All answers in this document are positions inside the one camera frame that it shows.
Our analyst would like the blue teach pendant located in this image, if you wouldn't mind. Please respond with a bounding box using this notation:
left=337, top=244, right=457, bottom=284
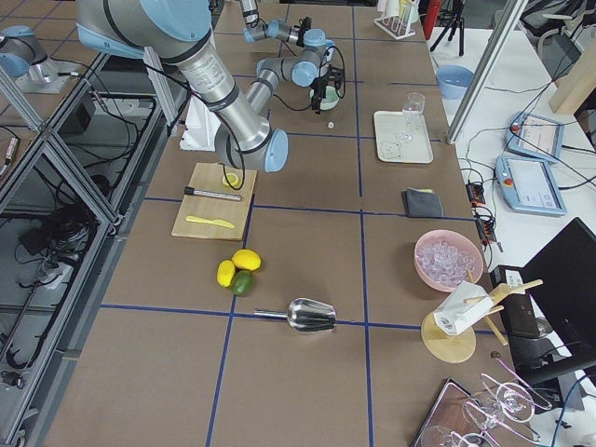
left=506, top=112, right=564, bottom=164
left=494, top=156, right=567, bottom=217

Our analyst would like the halved lemon slice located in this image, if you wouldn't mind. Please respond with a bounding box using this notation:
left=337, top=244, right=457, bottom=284
left=222, top=172, right=240, bottom=189

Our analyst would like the aluminium frame post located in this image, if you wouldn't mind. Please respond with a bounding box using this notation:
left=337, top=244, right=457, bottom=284
left=446, top=0, right=529, bottom=144

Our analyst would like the black camera tripod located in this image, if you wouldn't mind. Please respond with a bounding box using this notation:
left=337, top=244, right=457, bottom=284
left=429, top=0, right=466, bottom=57

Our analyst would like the grey folded cloth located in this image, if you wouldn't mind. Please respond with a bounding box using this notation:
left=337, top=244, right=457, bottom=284
left=401, top=188, right=443, bottom=218

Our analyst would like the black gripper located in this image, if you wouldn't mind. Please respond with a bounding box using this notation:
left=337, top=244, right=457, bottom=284
left=293, top=16, right=312, bottom=47
left=311, top=64, right=345, bottom=113

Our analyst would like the cream bear tray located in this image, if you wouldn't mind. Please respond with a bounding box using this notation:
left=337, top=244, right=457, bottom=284
left=373, top=111, right=433, bottom=164

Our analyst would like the black monitor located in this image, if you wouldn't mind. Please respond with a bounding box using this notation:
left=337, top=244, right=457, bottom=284
left=503, top=217, right=595, bottom=385

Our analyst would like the clear wine glass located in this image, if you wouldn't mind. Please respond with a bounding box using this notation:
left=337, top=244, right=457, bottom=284
left=397, top=92, right=426, bottom=142

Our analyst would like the yellow lemon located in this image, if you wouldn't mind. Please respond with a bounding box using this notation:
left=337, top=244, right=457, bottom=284
left=216, top=259, right=237, bottom=288
left=231, top=249, right=262, bottom=271

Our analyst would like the yellow plastic knife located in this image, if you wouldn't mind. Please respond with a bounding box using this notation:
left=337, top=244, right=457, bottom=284
left=185, top=215, right=236, bottom=229

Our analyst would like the wooden cutting board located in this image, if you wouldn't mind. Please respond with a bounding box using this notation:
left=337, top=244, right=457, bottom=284
left=171, top=163, right=257, bottom=240

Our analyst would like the metal ice scoop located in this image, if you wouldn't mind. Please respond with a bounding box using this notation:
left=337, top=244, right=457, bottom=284
left=253, top=297, right=336, bottom=333

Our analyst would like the blue bowl with fork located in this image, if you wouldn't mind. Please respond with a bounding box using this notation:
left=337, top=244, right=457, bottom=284
left=436, top=65, right=474, bottom=100

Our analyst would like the green lime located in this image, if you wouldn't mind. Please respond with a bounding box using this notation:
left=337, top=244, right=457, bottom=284
left=230, top=270, right=254, bottom=296

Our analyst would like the pink bowl of ice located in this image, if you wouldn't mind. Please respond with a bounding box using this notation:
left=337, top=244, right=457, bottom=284
left=413, top=229, right=484, bottom=292

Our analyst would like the white wire cup rack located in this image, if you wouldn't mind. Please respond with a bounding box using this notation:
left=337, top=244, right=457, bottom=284
left=373, top=0, right=419, bottom=40

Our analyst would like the green ceramic bowl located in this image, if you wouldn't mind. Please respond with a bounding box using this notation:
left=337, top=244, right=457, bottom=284
left=318, top=85, right=340, bottom=111

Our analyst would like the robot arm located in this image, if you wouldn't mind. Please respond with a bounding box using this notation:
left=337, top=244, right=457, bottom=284
left=76, top=0, right=345, bottom=172
left=239, top=0, right=312, bottom=47

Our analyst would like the wooden cup stand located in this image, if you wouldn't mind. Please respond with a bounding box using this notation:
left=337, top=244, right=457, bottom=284
left=421, top=279, right=543, bottom=363

